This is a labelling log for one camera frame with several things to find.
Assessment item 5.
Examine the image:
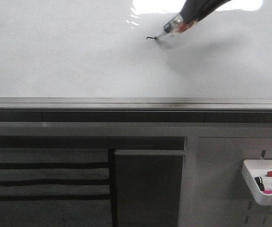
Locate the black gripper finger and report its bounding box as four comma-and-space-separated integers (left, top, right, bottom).
194, 0, 230, 22
180, 0, 208, 23

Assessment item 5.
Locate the white whiteboard marker with tape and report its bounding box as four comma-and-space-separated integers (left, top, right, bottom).
153, 13, 198, 39

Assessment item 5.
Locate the white whiteboard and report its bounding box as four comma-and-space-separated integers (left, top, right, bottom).
0, 0, 272, 111

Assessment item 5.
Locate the black capped marker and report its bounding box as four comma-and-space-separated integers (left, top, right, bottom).
254, 177, 272, 192

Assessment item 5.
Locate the white plastic marker tray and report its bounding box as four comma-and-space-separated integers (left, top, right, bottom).
242, 159, 272, 206

